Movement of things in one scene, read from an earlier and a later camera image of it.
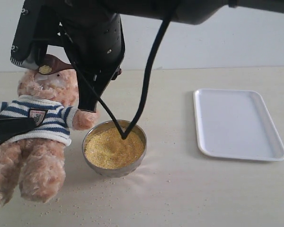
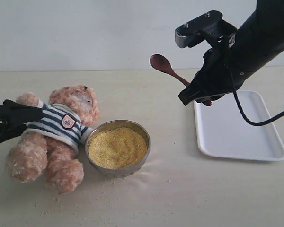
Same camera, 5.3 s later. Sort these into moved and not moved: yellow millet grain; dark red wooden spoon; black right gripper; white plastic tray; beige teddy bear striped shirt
Moved: black right gripper; beige teddy bear striped shirt; dark red wooden spoon
Not moved: white plastic tray; yellow millet grain
